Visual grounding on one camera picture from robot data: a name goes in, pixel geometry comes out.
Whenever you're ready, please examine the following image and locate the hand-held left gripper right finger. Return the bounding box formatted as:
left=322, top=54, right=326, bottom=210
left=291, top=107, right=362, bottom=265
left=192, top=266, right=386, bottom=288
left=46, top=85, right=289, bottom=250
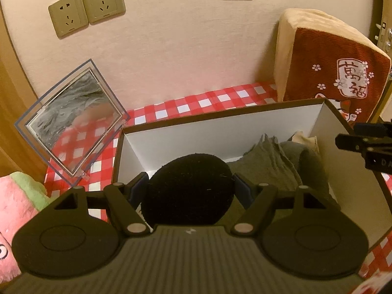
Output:
left=229, top=173, right=342, bottom=237

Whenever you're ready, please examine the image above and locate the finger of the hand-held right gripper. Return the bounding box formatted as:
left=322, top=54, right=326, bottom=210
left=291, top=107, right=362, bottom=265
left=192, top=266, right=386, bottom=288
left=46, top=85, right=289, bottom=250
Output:
left=335, top=133, right=392, bottom=156
left=354, top=122, right=392, bottom=139

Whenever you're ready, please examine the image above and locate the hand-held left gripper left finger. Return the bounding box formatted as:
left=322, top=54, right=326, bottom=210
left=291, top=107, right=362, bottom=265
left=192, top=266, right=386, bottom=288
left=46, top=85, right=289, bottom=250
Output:
left=53, top=171, right=154, bottom=238

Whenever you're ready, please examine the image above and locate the black round pad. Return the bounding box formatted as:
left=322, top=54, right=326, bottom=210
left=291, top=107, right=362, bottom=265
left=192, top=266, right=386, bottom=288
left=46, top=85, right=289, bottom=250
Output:
left=141, top=153, right=236, bottom=225

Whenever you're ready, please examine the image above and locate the brown cardboard box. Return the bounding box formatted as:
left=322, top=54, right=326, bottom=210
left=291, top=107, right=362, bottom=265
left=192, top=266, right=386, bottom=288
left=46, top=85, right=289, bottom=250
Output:
left=112, top=97, right=392, bottom=253

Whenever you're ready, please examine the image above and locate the grey ragged cloth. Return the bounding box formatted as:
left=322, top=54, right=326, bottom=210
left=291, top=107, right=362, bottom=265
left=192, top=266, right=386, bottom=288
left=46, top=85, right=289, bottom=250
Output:
left=227, top=133, right=302, bottom=196

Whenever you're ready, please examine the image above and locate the red lucky cat cushion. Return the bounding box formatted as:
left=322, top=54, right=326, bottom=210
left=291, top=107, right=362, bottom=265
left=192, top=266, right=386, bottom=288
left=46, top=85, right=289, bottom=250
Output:
left=273, top=8, right=392, bottom=123

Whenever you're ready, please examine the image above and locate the red checkered tablecloth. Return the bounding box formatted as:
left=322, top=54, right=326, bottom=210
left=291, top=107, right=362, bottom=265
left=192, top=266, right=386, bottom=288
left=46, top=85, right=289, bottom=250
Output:
left=44, top=81, right=392, bottom=279

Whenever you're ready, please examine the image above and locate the pink plush toy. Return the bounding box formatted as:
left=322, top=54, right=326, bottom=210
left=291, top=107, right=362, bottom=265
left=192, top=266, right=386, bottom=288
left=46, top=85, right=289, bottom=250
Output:
left=0, top=171, right=51, bottom=285

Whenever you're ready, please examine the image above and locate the wooden door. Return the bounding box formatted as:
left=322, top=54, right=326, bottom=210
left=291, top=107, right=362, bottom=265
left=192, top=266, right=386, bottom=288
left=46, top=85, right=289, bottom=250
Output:
left=367, top=0, right=392, bottom=123

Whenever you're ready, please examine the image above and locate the wooden panel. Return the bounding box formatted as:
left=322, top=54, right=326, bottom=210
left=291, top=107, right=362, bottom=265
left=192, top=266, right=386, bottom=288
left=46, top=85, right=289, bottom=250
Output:
left=0, top=6, right=46, bottom=178

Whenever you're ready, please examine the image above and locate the silver door handle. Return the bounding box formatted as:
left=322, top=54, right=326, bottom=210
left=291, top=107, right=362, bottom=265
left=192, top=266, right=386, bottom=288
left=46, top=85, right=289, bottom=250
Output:
left=374, top=21, right=392, bottom=52

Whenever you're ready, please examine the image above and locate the beige double wall socket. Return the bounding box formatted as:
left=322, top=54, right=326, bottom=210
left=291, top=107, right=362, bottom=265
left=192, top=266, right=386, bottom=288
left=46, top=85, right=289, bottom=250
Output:
left=80, top=0, right=126, bottom=24
left=48, top=0, right=90, bottom=39

